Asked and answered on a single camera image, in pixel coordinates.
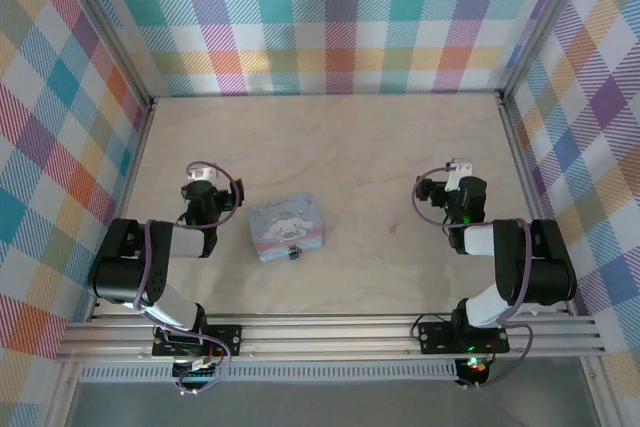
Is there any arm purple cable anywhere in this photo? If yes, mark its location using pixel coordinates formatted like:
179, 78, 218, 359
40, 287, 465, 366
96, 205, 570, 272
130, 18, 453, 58
133, 160, 246, 396
411, 169, 534, 391

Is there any aluminium frame post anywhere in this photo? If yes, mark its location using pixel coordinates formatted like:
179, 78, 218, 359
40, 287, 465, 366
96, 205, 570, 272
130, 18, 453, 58
502, 0, 601, 98
54, 0, 159, 108

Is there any black mounting plate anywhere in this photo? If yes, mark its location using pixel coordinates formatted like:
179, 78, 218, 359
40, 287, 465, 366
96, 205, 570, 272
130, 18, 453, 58
151, 325, 243, 358
417, 320, 511, 354

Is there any slotted grey cable duct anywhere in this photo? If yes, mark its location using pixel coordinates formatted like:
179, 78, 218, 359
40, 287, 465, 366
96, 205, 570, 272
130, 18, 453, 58
79, 365, 459, 382

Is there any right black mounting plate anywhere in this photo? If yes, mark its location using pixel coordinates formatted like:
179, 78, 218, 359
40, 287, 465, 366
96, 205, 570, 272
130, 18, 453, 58
417, 320, 511, 354

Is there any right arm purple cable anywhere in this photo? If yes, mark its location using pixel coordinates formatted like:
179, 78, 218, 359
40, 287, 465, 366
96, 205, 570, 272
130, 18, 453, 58
411, 169, 534, 391

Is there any aluminium frame leg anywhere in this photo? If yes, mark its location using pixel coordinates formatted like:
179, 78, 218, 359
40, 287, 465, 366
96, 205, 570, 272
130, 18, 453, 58
47, 361, 81, 427
582, 356, 617, 427

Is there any aluminium side rail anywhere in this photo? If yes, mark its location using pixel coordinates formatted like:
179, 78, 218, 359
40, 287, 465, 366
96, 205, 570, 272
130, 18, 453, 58
87, 96, 159, 323
497, 91, 576, 316

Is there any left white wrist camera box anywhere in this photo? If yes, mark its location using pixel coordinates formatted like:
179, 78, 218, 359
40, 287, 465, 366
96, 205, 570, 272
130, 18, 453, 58
186, 166, 221, 183

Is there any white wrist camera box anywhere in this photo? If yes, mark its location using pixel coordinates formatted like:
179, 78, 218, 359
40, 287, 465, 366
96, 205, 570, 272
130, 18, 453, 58
186, 166, 221, 183
443, 157, 474, 193

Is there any blue cartoon tin box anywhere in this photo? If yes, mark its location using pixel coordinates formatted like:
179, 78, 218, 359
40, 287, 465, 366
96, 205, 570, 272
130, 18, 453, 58
247, 191, 326, 263

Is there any long aluminium base rail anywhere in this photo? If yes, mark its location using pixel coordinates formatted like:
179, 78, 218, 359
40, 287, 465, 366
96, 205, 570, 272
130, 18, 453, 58
54, 314, 609, 363

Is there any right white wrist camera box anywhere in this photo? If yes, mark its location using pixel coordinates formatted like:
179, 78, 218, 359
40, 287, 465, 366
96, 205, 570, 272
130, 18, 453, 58
443, 157, 474, 193

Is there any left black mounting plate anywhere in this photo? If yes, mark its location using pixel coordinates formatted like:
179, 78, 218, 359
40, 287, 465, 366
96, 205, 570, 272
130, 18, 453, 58
151, 325, 243, 358

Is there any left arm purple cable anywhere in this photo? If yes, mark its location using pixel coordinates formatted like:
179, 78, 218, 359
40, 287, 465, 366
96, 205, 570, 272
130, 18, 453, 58
133, 160, 246, 396

